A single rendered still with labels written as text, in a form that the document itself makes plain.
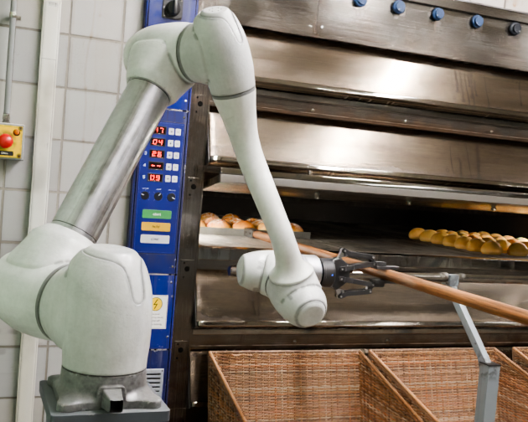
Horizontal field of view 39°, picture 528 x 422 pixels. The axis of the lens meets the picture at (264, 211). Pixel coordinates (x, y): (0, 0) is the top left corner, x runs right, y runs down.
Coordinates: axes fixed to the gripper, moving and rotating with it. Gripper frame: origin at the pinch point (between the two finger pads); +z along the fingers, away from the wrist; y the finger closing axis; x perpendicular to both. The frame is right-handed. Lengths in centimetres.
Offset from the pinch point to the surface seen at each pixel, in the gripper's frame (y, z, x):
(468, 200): -20, 56, -39
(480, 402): 35.0, 33.0, 3.5
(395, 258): 2, 38, -54
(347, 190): -20.7, 8.8, -40.1
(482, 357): 22.8, 34.0, 1.1
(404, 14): -83, 34, -56
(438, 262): 3, 57, -54
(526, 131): -48, 91, -54
